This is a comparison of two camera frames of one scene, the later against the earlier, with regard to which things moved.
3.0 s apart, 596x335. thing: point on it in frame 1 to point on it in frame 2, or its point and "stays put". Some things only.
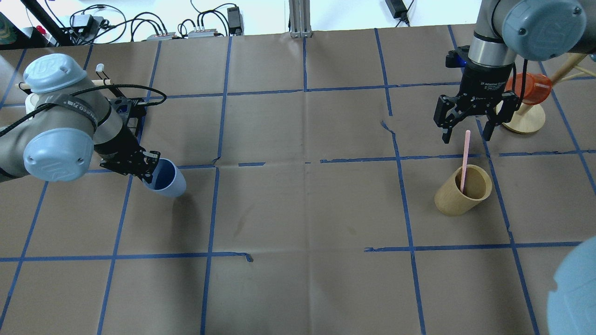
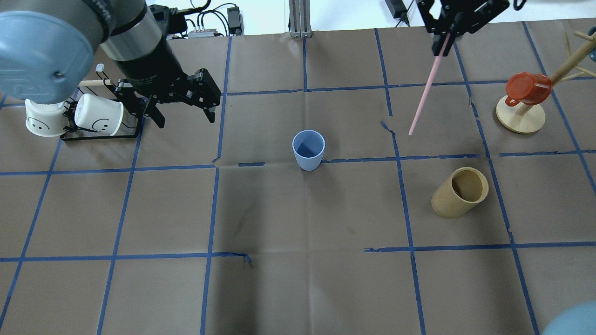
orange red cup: (537, 87) stays put
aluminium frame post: (300, 18) stays put
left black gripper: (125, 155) to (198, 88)
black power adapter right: (397, 9) stays put
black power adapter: (234, 23) stays put
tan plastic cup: (450, 200) stays put
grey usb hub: (207, 32) stays put
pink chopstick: (465, 160) to (444, 43)
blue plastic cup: (167, 179) to (308, 146)
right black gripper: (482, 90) to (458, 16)
